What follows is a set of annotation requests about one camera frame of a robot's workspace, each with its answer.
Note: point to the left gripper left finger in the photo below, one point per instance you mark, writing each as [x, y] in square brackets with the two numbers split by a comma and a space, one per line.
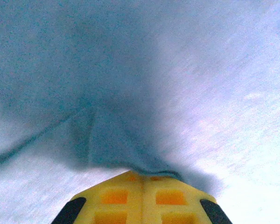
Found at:
[114, 200]

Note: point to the blue t-shirt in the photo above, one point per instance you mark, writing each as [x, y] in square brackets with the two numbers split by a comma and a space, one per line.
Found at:
[107, 93]

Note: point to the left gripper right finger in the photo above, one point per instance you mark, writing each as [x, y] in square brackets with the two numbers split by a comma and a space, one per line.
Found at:
[172, 200]

